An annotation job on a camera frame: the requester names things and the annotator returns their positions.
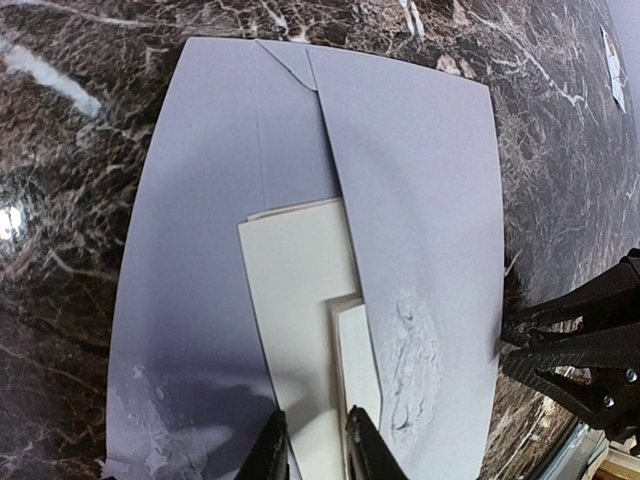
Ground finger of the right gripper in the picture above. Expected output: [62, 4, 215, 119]
[503, 344, 639, 443]
[501, 248, 639, 345]

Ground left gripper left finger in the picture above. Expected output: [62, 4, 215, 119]
[235, 410, 290, 480]

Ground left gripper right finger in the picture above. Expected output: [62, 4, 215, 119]
[346, 406, 408, 480]

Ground beige decorated letter paper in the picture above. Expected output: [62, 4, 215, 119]
[329, 295, 382, 430]

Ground white sticker sheet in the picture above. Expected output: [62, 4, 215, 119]
[600, 27, 626, 113]

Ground grey envelope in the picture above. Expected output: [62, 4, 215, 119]
[102, 38, 504, 479]

